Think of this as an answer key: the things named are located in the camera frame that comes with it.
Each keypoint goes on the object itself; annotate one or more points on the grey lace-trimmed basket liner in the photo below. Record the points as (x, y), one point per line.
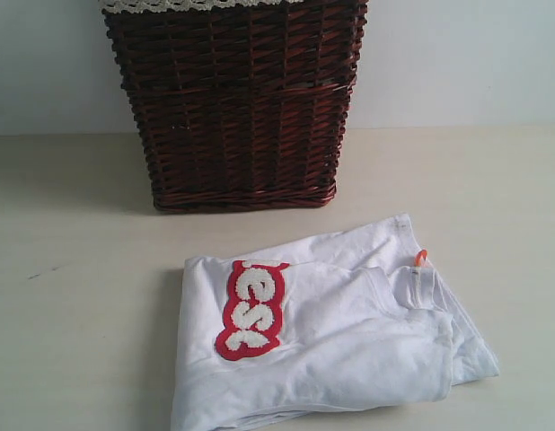
(161, 6)

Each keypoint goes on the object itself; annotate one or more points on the white t-shirt red lettering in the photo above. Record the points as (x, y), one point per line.
(334, 322)

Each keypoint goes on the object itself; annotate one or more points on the dark red wicker basket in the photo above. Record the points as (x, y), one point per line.
(241, 108)

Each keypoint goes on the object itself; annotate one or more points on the orange perforated tag loop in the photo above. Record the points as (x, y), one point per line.
(420, 260)

